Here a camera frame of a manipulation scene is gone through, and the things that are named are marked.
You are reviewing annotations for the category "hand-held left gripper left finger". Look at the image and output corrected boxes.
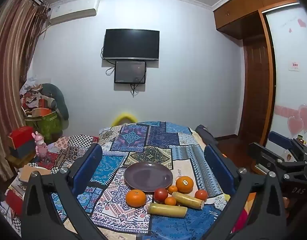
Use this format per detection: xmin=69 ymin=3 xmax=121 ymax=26
xmin=20 ymin=143 xmax=111 ymax=240

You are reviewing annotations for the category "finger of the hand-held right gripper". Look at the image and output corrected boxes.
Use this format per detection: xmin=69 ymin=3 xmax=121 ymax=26
xmin=268 ymin=131 xmax=307 ymax=162
xmin=248 ymin=142 xmax=307 ymax=178

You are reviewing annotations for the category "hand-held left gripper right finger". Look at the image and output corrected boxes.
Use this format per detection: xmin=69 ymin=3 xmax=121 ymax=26
xmin=203 ymin=144 xmax=287 ymax=240

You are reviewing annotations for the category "orange red tomato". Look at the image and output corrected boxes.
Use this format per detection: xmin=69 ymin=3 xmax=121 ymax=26
xmin=195 ymin=189 xmax=209 ymax=202

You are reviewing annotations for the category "large orange with sticker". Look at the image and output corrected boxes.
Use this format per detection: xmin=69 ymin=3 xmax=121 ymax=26
xmin=175 ymin=176 xmax=194 ymax=194

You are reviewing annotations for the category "yellow green sugarcane segment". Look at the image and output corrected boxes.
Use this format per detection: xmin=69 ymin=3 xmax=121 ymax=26
xmin=146 ymin=202 xmax=188 ymax=218
xmin=171 ymin=191 xmax=204 ymax=210

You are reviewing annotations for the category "large plain orange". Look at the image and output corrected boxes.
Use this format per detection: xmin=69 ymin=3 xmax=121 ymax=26
xmin=125 ymin=189 xmax=147 ymax=207

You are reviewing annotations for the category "dark purple round plate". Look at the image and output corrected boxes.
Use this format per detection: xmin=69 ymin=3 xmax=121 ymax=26
xmin=124 ymin=162 xmax=174 ymax=193

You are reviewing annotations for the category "dark red tomato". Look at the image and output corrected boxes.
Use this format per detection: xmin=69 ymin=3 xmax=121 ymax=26
xmin=153 ymin=188 xmax=169 ymax=204

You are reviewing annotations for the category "dark blue cloth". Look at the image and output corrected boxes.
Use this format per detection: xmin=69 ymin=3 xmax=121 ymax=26
xmin=195 ymin=124 xmax=219 ymax=146

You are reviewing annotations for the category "pink rabbit toy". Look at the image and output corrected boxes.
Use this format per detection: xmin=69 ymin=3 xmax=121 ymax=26
xmin=31 ymin=131 xmax=48 ymax=159

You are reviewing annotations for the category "green patterned box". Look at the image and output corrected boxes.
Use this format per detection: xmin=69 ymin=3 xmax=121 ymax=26
xmin=31 ymin=110 xmax=62 ymax=141

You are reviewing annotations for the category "orange yellow blanket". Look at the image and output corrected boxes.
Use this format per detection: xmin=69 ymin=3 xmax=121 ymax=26
xmin=228 ymin=192 xmax=255 ymax=234

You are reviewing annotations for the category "brown cardboard sheet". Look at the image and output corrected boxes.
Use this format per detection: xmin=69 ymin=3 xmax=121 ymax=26
xmin=18 ymin=164 xmax=51 ymax=183

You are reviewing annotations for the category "brown wooden door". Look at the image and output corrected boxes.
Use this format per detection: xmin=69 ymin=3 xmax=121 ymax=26
xmin=239 ymin=12 xmax=277 ymax=143

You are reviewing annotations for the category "yellow plastic chair back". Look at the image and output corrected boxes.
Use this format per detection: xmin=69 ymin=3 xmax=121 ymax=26
xmin=111 ymin=112 xmax=138 ymax=127

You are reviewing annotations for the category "dark grey box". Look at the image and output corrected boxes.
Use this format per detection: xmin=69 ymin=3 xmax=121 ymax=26
xmin=9 ymin=140 xmax=36 ymax=158

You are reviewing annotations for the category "blue patchwork printed cloth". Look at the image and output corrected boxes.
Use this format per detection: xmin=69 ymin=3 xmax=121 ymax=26
xmin=5 ymin=121 xmax=234 ymax=240

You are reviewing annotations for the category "orange flat box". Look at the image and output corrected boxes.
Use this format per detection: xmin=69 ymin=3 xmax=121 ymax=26
xmin=31 ymin=107 xmax=53 ymax=118

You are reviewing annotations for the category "grey green plush toy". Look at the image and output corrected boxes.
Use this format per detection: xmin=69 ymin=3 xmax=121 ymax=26
xmin=42 ymin=83 xmax=69 ymax=120

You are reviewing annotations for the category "red box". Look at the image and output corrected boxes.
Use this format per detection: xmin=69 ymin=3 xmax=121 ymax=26
xmin=8 ymin=126 xmax=35 ymax=148

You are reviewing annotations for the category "white sliding wardrobe door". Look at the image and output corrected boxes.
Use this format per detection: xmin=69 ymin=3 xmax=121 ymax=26
xmin=265 ymin=2 xmax=307 ymax=160

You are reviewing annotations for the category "pile of crumpled bags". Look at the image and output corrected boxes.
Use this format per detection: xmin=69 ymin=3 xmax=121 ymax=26
xmin=20 ymin=77 xmax=56 ymax=110

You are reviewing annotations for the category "brown striped curtain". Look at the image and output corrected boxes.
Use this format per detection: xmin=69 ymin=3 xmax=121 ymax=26
xmin=0 ymin=0 xmax=50 ymax=180

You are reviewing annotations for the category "wooden overhead cabinet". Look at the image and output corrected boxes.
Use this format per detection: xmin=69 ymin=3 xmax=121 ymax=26
xmin=213 ymin=0 xmax=297 ymax=40

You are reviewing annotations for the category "small black wall monitor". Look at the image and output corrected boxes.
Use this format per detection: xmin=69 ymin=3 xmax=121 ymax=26
xmin=114 ymin=60 xmax=147 ymax=84

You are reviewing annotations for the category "black wall television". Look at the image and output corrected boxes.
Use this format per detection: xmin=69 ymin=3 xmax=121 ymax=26
xmin=103 ymin=29 xmax=160 ymax=61

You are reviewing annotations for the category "white wall air conditioner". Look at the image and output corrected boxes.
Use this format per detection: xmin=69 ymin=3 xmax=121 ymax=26
xmin=49 ymin=0 xmax=100 ymax=25

